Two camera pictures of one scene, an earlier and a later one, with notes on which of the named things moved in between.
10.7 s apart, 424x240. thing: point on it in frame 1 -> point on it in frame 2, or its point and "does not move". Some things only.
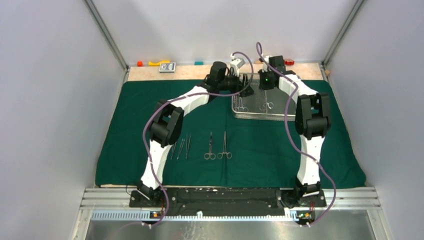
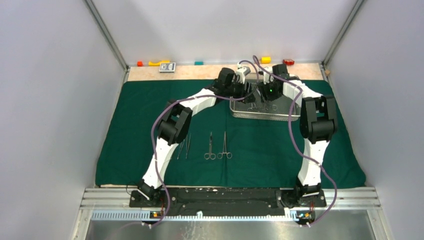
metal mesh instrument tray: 270,104 does not move
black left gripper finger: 247,92 -> 250,99
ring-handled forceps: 229,155 does not move
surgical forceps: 240,106 -> 253,108
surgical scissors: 211,155 does not move
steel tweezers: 181,147 does not move
